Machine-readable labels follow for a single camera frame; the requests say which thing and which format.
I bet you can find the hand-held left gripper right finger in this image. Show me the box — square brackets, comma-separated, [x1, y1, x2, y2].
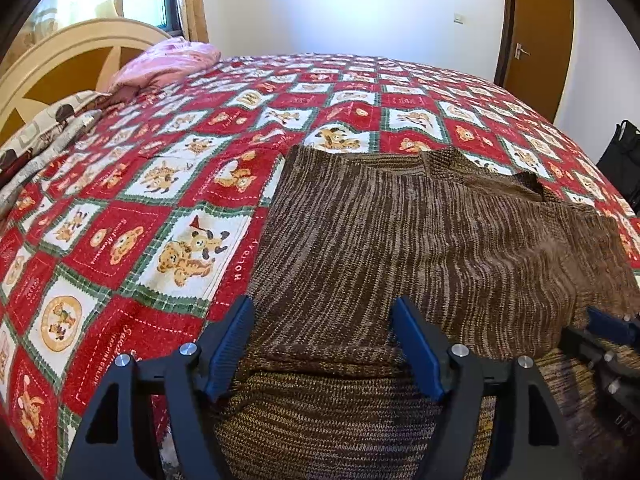
[390, 296, 583, 480]

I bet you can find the brown knit sweater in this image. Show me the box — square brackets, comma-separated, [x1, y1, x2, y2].
[207, 144, 640, 480]

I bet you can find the brown wooden door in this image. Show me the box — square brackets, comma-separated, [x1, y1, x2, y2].
[502, 0, 576, 123]

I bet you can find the red printed bear blanket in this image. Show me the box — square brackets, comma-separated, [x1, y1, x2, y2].
[0, 52, 640, 480]

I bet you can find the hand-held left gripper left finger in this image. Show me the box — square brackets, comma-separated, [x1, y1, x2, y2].
[62, 295, 256, 480]

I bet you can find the beige patterned pillow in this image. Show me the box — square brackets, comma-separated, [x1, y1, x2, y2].
[0, 90, 113, 218]

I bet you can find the pink pillow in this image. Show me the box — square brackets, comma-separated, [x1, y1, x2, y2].
[109, 37, 222, 96]

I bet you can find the cream wooden headboard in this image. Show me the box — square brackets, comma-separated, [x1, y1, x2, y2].
[0, 18, 173, 146]

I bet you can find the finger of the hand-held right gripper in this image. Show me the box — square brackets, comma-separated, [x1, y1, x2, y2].
[559, 306, 640, 401]

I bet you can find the black folding chair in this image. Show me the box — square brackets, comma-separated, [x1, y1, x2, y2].
[597, 120, 640, 201]

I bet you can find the yellow patterned curtain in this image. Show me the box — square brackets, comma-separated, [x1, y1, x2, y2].
[182, 0, 210, 43]

